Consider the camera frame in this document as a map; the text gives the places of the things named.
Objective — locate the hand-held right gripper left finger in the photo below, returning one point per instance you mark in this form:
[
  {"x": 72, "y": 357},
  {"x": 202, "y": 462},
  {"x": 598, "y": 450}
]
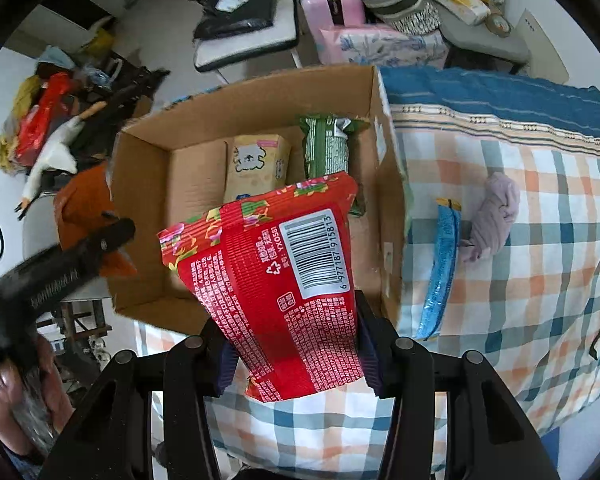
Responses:
[{"x": 226, "y": 367}]

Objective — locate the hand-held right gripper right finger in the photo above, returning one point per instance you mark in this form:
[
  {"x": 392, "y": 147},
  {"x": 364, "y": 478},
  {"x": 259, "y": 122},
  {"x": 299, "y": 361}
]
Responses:
[{"x": 369, "y": 355}]

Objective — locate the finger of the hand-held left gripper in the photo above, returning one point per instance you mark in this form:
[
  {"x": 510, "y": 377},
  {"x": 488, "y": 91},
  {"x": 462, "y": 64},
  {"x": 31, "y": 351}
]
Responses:
[{"x": 111, "y": 237}]

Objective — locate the brown cardboard box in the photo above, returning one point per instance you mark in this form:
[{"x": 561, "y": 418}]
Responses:
[{"x": 140, "y": 170}]

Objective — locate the red snack packet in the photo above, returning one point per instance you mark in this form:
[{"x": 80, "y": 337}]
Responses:
[{"x": 290, "y": 285}]

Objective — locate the person's left hand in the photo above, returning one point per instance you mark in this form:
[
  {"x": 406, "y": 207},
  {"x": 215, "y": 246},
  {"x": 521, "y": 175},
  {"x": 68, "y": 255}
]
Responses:
[{"x": 2, "y": 405}]

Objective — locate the orange fox plush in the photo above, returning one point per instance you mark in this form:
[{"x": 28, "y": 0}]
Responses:
[{"x": 82, "y": 195}]

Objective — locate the white goose plush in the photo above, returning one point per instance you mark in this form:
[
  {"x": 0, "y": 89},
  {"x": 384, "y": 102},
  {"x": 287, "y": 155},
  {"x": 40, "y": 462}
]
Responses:
[{"x": 55, "y": 155}]

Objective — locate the blue flat packet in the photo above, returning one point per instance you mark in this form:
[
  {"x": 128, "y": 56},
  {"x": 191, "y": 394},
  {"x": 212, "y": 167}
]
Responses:
[{"x": 442, "y": 260}]

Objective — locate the red plastic bag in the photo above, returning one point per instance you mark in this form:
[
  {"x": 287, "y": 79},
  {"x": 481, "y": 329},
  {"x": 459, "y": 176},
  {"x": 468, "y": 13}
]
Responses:
[{"x": 45, "y": 110}]

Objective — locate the cream tissue packet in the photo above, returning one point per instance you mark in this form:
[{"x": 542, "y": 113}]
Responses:
[{"x": 255, "y": 165}]

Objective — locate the yellow cloth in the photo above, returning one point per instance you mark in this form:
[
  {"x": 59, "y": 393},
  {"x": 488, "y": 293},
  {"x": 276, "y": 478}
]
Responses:
[{"x": 22, "y": 95}]

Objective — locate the plaid blanket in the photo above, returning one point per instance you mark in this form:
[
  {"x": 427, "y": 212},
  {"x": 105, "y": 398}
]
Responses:
[{"x": 530, "y": 285}]

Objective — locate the lilac rolled cloth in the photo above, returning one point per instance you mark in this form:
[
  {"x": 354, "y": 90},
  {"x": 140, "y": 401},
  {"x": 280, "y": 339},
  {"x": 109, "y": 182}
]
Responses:
[{"x": 495, "y": 210}]

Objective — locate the green snack packet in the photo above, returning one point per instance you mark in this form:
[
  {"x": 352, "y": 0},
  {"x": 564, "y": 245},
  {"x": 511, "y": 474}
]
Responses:
[{"x": 325, "y": 152}]

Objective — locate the black plastic bag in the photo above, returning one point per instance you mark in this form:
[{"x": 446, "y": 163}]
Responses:
[{"x": 240, "y": 10}]

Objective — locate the pink floral pillow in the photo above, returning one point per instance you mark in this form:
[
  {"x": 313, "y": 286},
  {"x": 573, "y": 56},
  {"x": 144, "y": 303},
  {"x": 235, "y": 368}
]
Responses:
[{"x": 380, "y": 44}]

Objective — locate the pink suitcase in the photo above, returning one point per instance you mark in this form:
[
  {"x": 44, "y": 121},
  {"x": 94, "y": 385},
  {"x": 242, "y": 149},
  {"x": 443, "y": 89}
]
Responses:
[{"x": 347, "y": 7}]

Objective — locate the grey chair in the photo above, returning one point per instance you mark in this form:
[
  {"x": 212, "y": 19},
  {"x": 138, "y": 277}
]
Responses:
[{"x": 480, "y": 42}]

